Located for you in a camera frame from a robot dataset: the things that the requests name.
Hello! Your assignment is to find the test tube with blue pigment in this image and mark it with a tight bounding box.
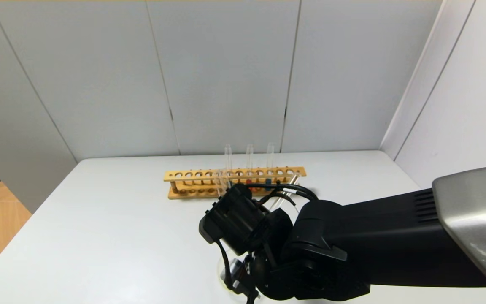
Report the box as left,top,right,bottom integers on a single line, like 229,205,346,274
266,143,275,185

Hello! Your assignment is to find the test tube with yellow pigment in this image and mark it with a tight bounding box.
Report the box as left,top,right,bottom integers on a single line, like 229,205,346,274
268,172,301,211

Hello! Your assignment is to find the test tube with red pigment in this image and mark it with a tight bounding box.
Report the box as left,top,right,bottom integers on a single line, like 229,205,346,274
246,144,254,185

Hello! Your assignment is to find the test tube with teal pigment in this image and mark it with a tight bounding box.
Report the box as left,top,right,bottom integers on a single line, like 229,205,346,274
224,144,234,187

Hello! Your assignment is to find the wooden test tube rack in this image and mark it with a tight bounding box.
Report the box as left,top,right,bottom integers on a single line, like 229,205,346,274
164,166,307,200

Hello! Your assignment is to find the clear glass beaker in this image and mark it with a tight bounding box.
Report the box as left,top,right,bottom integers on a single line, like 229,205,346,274
217,252,236,297

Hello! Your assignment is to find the black cable with white tag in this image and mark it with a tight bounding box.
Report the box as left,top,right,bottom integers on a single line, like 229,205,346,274
245,183,319,207

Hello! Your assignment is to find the black looped camera cable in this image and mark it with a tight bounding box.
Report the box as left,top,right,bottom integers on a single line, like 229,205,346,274
218,239,261,304

